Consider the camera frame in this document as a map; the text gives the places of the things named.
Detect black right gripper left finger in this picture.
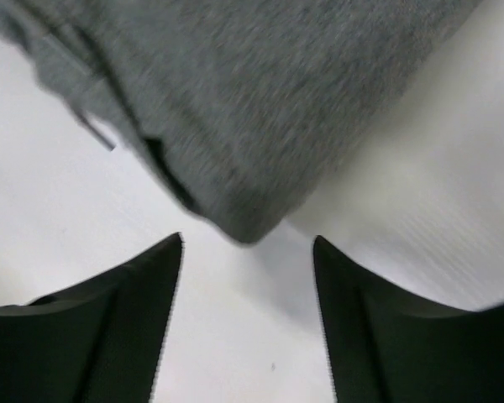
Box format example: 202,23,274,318
0,234,183,403

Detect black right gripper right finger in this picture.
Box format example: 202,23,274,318
312,237,504,403

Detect grey cotton shorts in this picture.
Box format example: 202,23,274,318
0,1,477,243

